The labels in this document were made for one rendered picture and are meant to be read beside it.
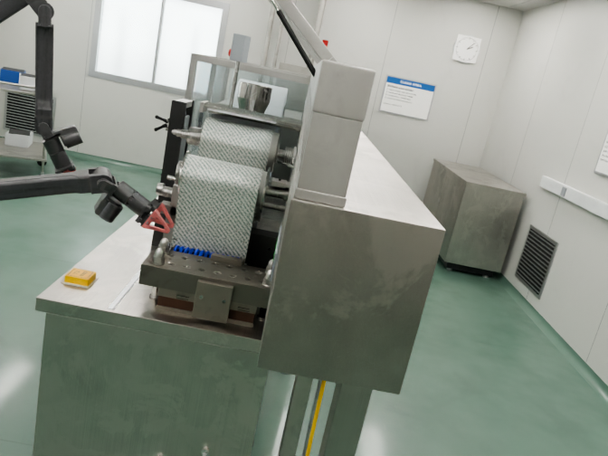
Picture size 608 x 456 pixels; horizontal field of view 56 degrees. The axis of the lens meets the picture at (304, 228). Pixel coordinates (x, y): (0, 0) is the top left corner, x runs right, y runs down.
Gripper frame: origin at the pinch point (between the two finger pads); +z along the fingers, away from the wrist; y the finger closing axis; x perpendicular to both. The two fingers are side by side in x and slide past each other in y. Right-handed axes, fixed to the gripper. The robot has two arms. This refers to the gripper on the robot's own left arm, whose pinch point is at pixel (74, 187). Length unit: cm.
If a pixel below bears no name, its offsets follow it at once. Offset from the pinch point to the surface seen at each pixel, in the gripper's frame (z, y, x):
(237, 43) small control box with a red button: -29, -1, -76
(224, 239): 17, -59, -37
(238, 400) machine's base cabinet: 51, -88, -21
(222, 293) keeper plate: 22, -80, -29
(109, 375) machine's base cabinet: 35, -73, 9
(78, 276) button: 11, -54, 6
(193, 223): 10, -55, -31
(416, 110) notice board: 168, 386, -372
